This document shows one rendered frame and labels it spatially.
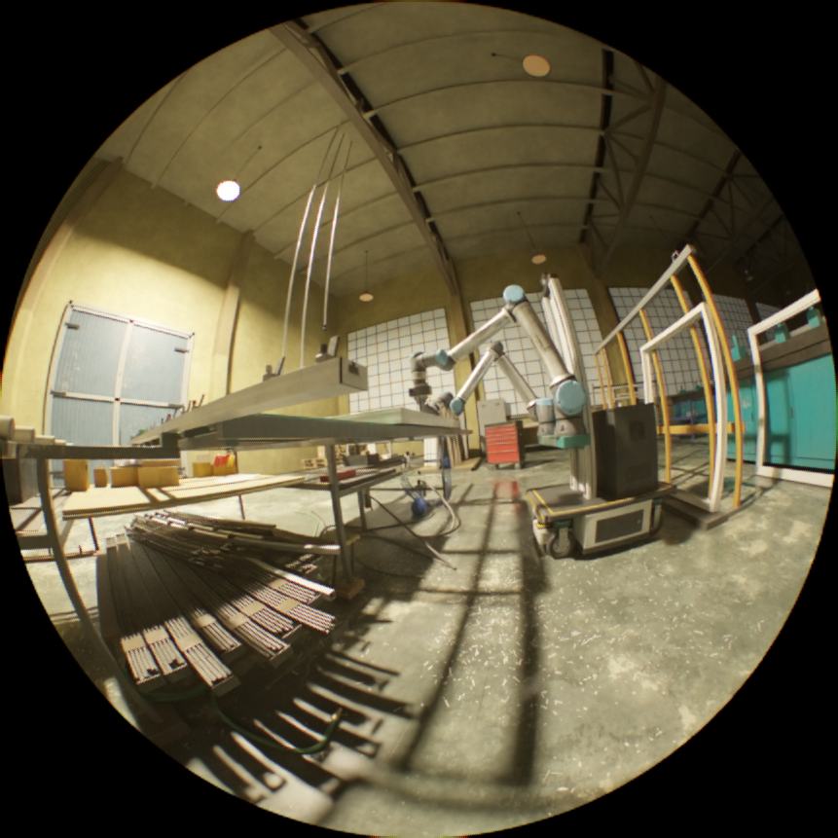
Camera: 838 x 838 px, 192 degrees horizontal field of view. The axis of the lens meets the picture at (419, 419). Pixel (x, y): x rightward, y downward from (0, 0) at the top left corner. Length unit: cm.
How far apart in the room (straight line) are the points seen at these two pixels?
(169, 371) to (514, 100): 1086
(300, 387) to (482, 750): 86
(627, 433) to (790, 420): 239
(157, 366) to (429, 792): 748
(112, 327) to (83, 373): 126
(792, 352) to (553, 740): 326
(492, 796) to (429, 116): 869
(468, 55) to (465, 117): 197
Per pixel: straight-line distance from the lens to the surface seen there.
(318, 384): 21
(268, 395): 27
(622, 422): 156
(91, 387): 708
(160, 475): 137
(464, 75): 785
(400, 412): 109
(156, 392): 717
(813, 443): 335
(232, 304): 846
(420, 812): 79
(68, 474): 144
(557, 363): 126
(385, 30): 764
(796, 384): 337
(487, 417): 869
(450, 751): 82
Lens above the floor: 78
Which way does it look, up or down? 5 degrees up
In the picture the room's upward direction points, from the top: 5 degrees counter-clockwise
